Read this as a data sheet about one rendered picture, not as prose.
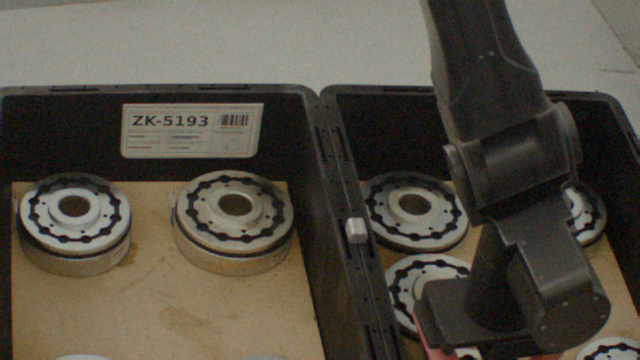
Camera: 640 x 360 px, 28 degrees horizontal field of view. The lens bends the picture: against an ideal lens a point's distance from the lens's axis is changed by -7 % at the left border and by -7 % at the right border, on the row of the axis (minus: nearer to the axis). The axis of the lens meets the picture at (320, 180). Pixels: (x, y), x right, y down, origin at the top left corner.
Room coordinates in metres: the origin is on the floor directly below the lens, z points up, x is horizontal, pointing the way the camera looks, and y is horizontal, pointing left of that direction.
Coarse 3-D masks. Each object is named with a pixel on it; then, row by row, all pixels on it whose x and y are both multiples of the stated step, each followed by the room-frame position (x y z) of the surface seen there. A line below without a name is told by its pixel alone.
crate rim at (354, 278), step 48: (0, 96) 0.88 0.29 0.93; (48, 96) 0.89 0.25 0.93; (96, 96) 0.90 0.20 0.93; (144, 96) 0.91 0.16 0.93; (192, 96) 0.93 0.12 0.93; (240, 96) 0.94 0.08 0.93; (288, 96) 0.95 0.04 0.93; (0, 144) 0.81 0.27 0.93; (336, 192) 0.83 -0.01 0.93; (336, 240) 0.77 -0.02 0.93
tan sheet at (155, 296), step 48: (144, 192) 0.90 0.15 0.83; (288, 192) 0.93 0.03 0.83; (144, 240) 0.84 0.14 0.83; (48, 288) 0.76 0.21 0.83; (96, 288) 0.77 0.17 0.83; (144, 288) 0.78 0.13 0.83; (192, 288) 0.79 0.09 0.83; (240, 288) 0.80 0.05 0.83; (288, 288) 0.81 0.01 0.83; (48, 336) 0.70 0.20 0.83; (96, 336) 0.71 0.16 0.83; (144, 336) 0.72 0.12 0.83; (192, 336) 0.74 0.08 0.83; (240, 336) 0.75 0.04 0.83; (288, 336) 0.76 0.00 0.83
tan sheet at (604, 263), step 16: (464, 256) 0.89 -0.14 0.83; (608, 256) 0.92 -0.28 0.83; (384, 272) 0.85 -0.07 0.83; (608, 272) 0.90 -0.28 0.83; (608, 288) 0.88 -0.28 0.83; (624, 288) 0.88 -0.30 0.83; (624, 304) 0.86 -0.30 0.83; (608, 320) 0.83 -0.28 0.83; (624, 320) 0.84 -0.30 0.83; (608, 336) 0.81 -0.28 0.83; (624, 336) 0.82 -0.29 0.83; (576, 352) 0.79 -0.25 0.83
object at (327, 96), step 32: (320, 96) 0.95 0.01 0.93; (352, 96) 0.96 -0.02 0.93; (384, 96) 0.97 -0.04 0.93; (416, 96) 0.98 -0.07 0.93; (576, 96) 1.03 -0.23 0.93; (608, 96) 1.04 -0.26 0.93; (352, 160) 0.87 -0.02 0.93; (352, 192) 0.83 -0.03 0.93; (384, 288) 0.73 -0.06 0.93; (384, 320) 0.69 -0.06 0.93
